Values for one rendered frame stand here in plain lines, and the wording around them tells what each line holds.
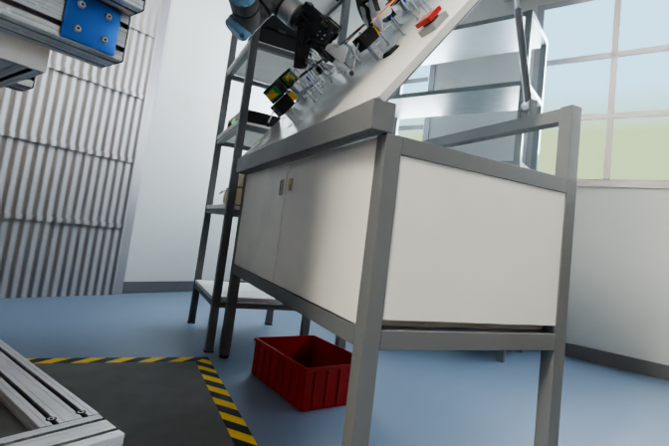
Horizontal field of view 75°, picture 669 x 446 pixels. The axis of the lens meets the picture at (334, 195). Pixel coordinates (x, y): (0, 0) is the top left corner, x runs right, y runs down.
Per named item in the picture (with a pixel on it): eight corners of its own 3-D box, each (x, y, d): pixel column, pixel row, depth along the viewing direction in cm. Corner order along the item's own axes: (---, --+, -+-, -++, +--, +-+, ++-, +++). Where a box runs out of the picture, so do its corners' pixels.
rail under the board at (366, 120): (370, 127, 87) (374, 97, 88) (235, 172, 193) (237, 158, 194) (393, 133, 89) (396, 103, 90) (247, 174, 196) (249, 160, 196)
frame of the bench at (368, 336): (339, 546, 81) (387, 131, 89) (218, 355, 187) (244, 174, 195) (555, 499, 107) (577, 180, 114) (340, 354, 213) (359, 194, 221)
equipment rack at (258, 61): (203, 352, 188) (262, -45, 206) (185, 321, 243) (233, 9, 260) (309, 352, 210) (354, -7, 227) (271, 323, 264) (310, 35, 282)
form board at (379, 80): (243, 160, 195) (240, 157, 194) (376, 29, 228) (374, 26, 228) (384, 103, 89) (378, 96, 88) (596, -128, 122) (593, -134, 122)
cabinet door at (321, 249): (351, 324, 89) (373, 135, 92) (270, 283, 138) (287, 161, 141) (362, 324, 90) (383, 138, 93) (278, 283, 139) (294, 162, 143)
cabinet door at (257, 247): (272, 283, 138) (288, 161, 142) (233, 263, 187) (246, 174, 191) (278, 283, 139) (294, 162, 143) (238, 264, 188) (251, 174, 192)
